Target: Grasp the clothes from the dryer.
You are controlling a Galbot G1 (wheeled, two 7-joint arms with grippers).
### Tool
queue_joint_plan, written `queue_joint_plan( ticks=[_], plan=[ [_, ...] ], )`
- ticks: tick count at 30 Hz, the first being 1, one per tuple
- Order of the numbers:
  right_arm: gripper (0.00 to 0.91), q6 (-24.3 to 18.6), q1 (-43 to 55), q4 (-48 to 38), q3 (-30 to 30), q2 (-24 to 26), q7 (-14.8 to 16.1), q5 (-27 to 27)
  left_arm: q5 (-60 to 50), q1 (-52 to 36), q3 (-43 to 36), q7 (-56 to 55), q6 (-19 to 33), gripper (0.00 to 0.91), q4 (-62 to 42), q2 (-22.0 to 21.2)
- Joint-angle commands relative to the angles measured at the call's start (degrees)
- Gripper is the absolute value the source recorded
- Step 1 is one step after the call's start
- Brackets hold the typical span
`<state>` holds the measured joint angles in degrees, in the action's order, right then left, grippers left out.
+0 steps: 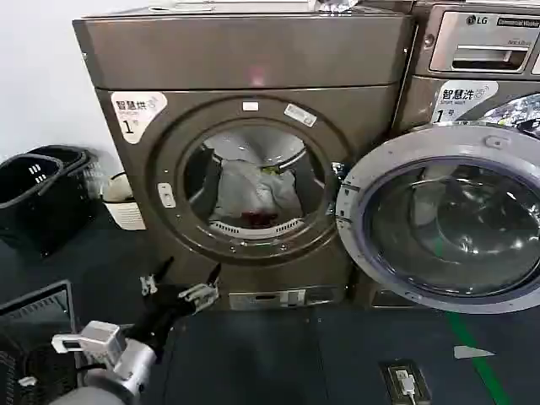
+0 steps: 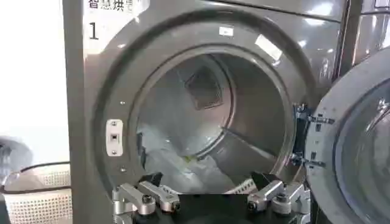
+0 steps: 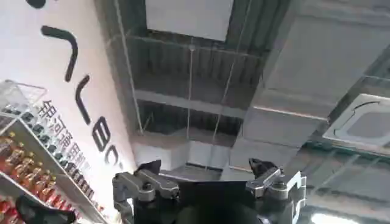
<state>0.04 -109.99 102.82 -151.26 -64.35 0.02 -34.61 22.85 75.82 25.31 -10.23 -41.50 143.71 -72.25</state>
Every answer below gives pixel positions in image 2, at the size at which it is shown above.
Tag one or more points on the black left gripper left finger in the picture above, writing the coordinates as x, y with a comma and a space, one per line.
143, 194

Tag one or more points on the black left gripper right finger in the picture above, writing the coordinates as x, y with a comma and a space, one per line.
274, 194

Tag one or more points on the white clothes in drum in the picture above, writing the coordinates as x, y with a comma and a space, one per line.
182, 164

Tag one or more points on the round glass dryer door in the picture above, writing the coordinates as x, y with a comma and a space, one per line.
350, 143

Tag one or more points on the white perforated laundry basket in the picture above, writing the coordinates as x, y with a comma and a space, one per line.
38, 194

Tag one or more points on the grey dryer numbered one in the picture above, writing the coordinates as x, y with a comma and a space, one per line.
195, 97

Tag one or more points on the grey cloth in basket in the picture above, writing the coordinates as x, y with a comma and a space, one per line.
12, 156

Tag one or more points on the grey neighbouring dryer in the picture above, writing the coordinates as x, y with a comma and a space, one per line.
370, 27

